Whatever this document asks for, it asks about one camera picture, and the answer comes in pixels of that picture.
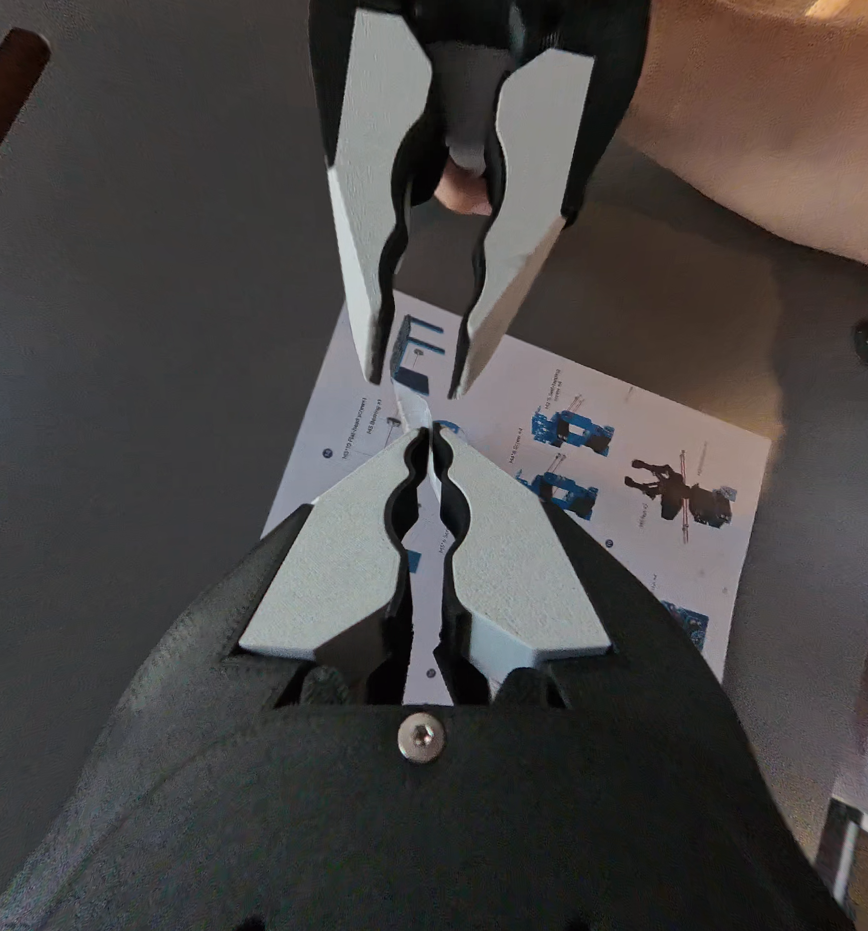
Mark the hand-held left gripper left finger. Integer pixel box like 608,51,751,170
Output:
239,427,435,704

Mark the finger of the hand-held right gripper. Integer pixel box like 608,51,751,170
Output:
448,48,597,400
327,7,436,385

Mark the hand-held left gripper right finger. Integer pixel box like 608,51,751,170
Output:
432,427,614,704

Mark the printed instruction sheet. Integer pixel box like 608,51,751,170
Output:
261,287,774,705

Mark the person's right forearm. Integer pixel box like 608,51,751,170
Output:
619,0,868,279

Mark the black desk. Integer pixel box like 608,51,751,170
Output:
0,0,868,931

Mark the person's right hand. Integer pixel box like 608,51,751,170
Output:
434,156,494,216

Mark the brown cardboard box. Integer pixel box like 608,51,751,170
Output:
814,795,868,919

